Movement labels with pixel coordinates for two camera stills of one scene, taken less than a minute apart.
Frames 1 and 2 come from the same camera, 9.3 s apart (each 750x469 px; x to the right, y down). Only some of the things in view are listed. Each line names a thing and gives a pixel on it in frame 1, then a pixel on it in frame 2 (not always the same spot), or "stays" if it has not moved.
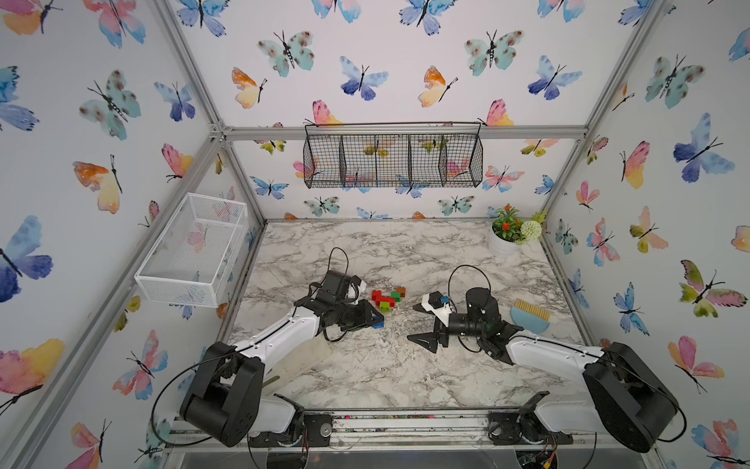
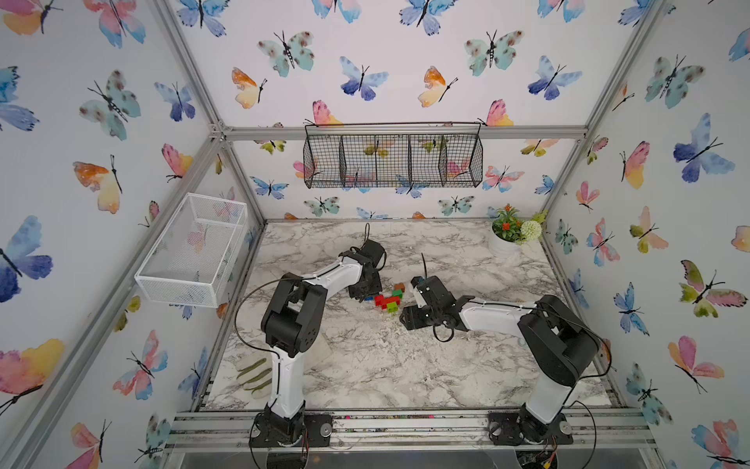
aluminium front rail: [409, 429] stays
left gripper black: [365, 316] -> [354, 293]
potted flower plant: [508, 232] stays
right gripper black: [431, 339] -> [409, 318]
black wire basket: [393, 154] stays
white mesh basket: [191, 250] stays
